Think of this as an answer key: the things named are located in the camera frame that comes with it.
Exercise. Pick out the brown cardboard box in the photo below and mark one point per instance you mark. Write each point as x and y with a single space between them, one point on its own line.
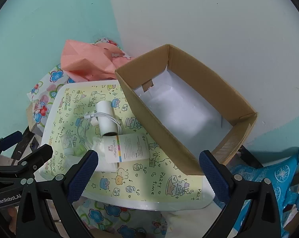
151 119

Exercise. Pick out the blue snowflake gift bag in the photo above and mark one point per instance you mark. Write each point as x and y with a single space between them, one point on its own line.
263 176

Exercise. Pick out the yellow printed table mat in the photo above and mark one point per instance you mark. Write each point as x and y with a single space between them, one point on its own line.
139 177

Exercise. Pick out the floral wrapping paper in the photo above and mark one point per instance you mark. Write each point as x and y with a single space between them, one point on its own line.
44 96

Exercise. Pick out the person's left hand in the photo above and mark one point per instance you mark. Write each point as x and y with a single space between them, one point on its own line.
12 218

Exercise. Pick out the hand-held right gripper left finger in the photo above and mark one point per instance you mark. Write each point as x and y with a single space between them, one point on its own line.
83 176

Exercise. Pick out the white cylinder device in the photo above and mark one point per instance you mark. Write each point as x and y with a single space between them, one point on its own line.
106 119

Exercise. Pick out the yellow cartoon wrapping paper sheet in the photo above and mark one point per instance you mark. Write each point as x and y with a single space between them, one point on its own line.
55 96

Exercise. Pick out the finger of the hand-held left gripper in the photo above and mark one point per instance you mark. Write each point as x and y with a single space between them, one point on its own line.
9 141
38 153

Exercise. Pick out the small green object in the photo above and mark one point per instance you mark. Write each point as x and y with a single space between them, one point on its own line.
81 151

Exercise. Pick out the dark panel with socket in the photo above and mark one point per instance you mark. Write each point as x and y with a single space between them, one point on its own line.
28 143

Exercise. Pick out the white leaflet card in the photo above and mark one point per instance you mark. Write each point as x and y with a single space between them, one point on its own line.
129 148

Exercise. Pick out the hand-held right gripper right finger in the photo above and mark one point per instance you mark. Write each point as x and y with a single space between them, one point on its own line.
213 176

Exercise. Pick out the clear bottle white cap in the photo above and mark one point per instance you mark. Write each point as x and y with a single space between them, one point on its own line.
67 143

